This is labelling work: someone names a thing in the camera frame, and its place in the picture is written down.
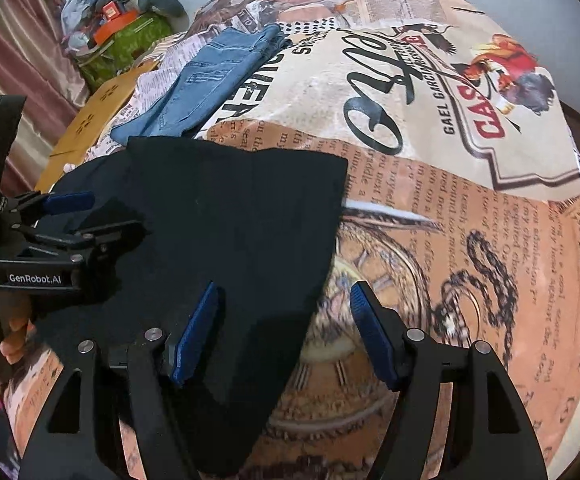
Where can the green storage bag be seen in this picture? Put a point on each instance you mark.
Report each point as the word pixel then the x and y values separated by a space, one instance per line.
pixel 130 45

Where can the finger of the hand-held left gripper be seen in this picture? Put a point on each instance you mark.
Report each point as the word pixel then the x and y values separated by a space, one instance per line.
pixel 110 232
pixel 67 202

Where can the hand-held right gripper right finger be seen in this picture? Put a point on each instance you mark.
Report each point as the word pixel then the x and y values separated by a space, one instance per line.
pixel 370 335

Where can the pile of clothes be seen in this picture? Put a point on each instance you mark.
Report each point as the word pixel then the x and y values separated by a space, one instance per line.
pixel 82 5

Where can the striped pink curtain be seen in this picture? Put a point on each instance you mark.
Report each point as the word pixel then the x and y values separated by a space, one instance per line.
pixel 15 35

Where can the orange box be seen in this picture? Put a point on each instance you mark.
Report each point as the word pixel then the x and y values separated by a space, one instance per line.
pixel 115 22

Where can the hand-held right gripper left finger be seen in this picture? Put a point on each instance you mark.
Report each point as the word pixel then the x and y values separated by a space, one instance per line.
pixel 195 337

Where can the black pants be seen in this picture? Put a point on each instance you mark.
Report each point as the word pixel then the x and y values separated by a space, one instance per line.
pixel 230 240

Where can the blue jeans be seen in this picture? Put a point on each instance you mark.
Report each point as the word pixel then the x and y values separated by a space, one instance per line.
pixel 210 80

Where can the wooden lap desk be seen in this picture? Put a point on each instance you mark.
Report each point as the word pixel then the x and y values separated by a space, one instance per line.
pixel 100 115

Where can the person's left hand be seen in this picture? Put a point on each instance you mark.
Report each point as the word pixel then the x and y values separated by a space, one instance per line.
pixel 15 342

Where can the printed blanket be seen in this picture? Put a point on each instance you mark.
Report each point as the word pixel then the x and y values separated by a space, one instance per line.
pixel 445 210

